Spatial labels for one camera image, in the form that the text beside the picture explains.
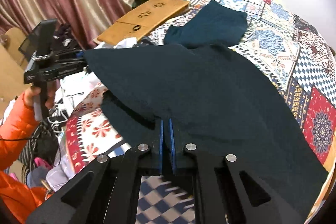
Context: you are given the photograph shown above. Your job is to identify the wooden chair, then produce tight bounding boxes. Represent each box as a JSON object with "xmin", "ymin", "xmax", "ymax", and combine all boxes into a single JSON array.
[{"xmin": 1, "ymin": 27, "xmax": 27, "ymax": 70}]

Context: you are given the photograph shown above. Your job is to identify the orange jacket left sleeve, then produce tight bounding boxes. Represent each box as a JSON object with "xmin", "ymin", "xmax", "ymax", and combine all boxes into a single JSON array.
[{"xmin": 1, "ymin": 86, "xmax": 47, "ymax": 223}]

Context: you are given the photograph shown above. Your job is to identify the dark pants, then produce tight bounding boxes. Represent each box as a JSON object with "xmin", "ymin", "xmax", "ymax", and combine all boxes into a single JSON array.
[{"xmin": 84, "ymin": 44, "xmax": 327, "ymax": 219}]

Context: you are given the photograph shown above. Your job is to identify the wooden lap desk board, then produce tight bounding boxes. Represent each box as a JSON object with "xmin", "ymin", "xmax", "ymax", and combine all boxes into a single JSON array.
[{"xmin": 96, "ymin": 0, "xmax": 189, "ymax": 46}]

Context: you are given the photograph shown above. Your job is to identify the patchwork patterned bedspread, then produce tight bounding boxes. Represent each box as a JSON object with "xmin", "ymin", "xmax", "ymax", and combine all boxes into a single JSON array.
[{"xmin": 53, "ymin": 0, "xmax": 336, "ymax": 224}]

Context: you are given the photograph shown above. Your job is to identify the white clothes pile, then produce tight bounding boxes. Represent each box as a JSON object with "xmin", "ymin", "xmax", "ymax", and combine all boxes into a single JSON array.
[{"xmin": 55, "ymin": 37, "xmax": 137, "ymax": 115}]

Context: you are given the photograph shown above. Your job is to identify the folded dark teal garment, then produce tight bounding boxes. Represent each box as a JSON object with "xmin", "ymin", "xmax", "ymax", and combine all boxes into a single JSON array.
[{"xmin": 163, "ymin": 0, "xmax": 248, "ymax": 49}]

